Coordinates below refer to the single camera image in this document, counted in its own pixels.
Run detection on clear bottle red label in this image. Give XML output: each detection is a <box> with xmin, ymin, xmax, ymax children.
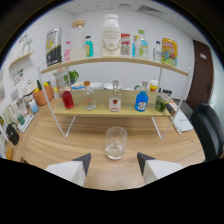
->
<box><xmin>108</xmin><ymin>79</ymin><xmax>122</xmax><ymax>112</ymax></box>

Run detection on black and silver can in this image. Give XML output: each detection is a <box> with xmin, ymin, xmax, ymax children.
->
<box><xmin>45</xmin><ymin>27</ymin><xmax>63</xmax><ymax>67</ymax></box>

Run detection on small teal cup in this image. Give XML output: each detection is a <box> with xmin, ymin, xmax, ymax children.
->
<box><xmin>17</xmin><ymin>113</ymin><xmax>26</xmax><ymax>126</ymax></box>

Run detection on yellow and red cup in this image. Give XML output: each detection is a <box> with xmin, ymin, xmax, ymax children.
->
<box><xmin>149</xmin><ymin>78</ymin><xmax>159</xmax><ymax>93</ymax></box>

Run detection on clear drinking glass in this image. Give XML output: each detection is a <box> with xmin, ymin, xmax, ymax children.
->
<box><xmin>104</xmin><ymin>125</ymin><xmax>129</xmax><ymax>161</ymax></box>

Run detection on white notebook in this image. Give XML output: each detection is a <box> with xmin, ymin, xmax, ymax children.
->
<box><xmin>172</xmin><ymin>111</ymin><xmax>194</xmax><ymax>133</ymax></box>

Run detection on orange packet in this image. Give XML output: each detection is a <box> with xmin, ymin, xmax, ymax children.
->
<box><xmin>5</xmin><ymin>144</ymin><xmax>14</xmax><ymax>161</ymax></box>

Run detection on black chair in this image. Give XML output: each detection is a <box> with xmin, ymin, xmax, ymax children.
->
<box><xmin>189</xmin><ymin>101</ymin><xmax>224</xmax><ymax>163</ymax></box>

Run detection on white kitchen scale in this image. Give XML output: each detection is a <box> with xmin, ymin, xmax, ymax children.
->
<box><xmin>17</xmin><ymin>113</ymin><xmax>35</xmax><ymax>134</ymax></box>

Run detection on two-tier wooden shelf rack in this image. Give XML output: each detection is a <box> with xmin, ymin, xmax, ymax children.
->
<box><xmin>37</xmin><ymin>55</ymin><xmax>193</xmax><ymax>140</ymax></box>

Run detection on black bag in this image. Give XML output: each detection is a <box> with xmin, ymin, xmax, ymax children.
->
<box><xmin>5</xmin><ymin>122</ymin><xmax>20</xmax><ymax>146</ymax></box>

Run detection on blue liquid bottle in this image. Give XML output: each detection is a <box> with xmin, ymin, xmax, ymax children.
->
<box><xmin>134</xmin><ymin>81</ymin><xmax>150</xmax><ymax>112</ymax></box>

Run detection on red liquid bottle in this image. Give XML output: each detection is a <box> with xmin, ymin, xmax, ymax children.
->
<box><xmin>61</xmin><ymin>87</ymin><xmax>75</xmax><ymax>110</ymax></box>

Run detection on white and blue bottle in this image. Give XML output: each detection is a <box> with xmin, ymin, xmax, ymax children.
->
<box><xmin>28</xmin><ymin>99</ymin><xmax>40</xmax><ymax>114</ymax></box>

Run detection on row of small dark bottles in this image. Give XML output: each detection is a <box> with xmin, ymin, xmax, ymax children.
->
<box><xmin>158</xmin><ymin>87</ymin><xmax>173</xmax><ymax>96</ymax></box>

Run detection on orange storage basket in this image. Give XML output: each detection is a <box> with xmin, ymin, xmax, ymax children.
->
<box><xmin>32</xmin><ymin>83</ymin><xmax>54</xmax><ymax>107</ymax></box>

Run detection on white desktop device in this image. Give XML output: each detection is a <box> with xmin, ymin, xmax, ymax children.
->
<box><xmin>14</xmin><ymin>96</ymin><xmax>28</xmax><ymax>116</ymax></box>

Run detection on blue rimmed bowl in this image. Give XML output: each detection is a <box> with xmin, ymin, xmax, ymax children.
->
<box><xmin>70</xmin><ymin>82</ymin><xmax>86</xmax><ymax>90</ymax></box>

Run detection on white bowl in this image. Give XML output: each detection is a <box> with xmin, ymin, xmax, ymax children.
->
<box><xmin>89</xmin><ymin>81</ymin><xmax>104</xmax><ymax>90</ymax></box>

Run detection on green item in basket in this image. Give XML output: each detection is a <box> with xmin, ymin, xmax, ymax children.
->
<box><xmin>36</xmin><ymin>79</ymin><xmax>44</xmax><ymax>92</ymax></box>

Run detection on white kitchen appliance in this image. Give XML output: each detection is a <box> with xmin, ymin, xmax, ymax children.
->
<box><xmin>22</xmin><ymin>79</ymin><xmax>38</xmax><ymax>100</ymax></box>

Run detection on white plate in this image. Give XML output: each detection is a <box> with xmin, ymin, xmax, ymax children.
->
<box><xmin>103</xmin><ymin>81</ymin><xmax>124</xmax><ymax>91</ymax></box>

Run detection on small potted green plant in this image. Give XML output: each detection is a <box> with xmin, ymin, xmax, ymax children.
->
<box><xmin>63</xmin><ymin>69</ymin><xmax>80</xmax><ymax>86</ymax></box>

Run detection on dark brown door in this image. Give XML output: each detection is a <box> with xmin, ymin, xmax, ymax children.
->
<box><xmin>185</xmin><ymin>39</ymin><xmax>214</xmax><ymax>111</ymax></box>

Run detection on small clear water bottle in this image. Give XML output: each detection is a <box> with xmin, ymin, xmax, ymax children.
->
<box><xmin>153</xmin><ymin>40</ymin><xmax>163</xmax><ymax>63</ymax></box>

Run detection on pink liquid bottle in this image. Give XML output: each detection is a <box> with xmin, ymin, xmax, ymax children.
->
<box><xmin>63</xmin><ymin>40</ymin><xmax>72</xmax><ymax>63</ymax></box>

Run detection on yellow cartoon snack can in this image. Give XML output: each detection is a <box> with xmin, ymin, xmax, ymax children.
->
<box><xmin>161</xmin><ymin>37</ymin><xmax>179</xmax><ymax>67</ymax></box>

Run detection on clear bottle green cap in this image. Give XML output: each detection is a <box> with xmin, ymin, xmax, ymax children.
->
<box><xmin>135</xmin><ymin>29</ymin><xmax>149</xmax><ymax>61</ymax></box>

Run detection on slim blue bottle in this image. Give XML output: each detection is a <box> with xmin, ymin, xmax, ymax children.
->
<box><xmin>131</xmin><ymin>35</ymin><xmax>138</xmax><ymax>58</ymax></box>

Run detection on teal liquid bottle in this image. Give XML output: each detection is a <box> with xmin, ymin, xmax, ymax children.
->
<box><xmin>85</xmin><ymin>35</ymin><xmax>94</xmax><ymax>58</ymax></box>

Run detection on red and white box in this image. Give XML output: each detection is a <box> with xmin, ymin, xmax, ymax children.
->
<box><xmin>120</xmin><ymin>33</ymin><xmax>132</xmax><ymax>57</ymax></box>

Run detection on glass jar with cork lid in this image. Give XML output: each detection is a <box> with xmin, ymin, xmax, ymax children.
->
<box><xmin>70</xmin><ymin>19</ymin><xmax>87</xmax><ymax>61</ymax></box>

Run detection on large white milk bottle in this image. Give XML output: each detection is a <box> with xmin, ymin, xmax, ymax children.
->
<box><xmin>101</xmin><ymin>13</ymin><xmax>122</xmax><ymax>58</ymax></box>

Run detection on ceiling air vent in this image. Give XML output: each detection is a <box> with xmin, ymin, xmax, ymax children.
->
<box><xmin>138</xmin><ymin>4</ymin><xmax>163</xmax><ymax>14</ymax></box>

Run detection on grey wall socket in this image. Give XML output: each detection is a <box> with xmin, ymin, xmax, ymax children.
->
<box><xmin>9</xmin><ymin>89</ymin><xmax>19</xmax><ymax>101</ymax></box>

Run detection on wall photo cluster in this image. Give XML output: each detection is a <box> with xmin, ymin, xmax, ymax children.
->
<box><xmin>11</xmin><ymin>68</ymin><xmax>26</xmax><ymax>86</ymax></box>

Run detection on wooden wall shelf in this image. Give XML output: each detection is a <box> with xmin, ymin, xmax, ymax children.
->
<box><xmin>8</xmin><ymin>50</ymin><xmax>36</xmax><ymax>69</ymax></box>

